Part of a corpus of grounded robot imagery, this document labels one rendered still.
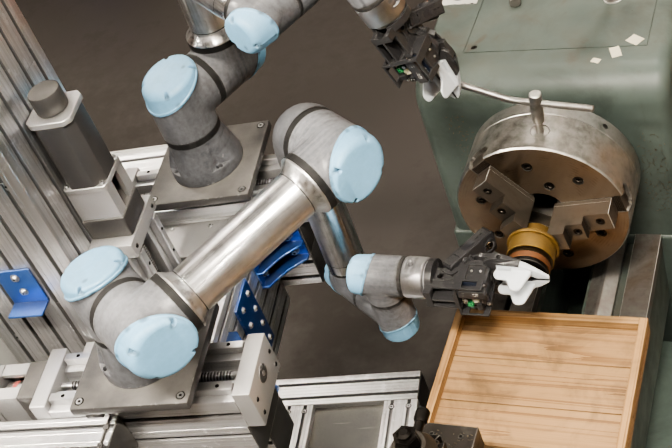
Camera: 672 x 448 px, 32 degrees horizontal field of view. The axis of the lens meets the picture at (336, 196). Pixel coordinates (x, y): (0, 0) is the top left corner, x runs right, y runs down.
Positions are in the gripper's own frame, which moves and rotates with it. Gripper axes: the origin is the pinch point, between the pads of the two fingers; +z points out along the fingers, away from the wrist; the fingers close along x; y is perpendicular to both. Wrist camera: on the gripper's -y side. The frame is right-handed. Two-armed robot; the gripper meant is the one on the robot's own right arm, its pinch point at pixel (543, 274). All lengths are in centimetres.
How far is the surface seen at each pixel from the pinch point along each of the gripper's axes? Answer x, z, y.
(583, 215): 3.1, 5.3, -11.4
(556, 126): 14.9, 0.5, -21.4
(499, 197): 7.4, -8.9, -11.1
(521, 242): 3.7, -4.0, -3.9
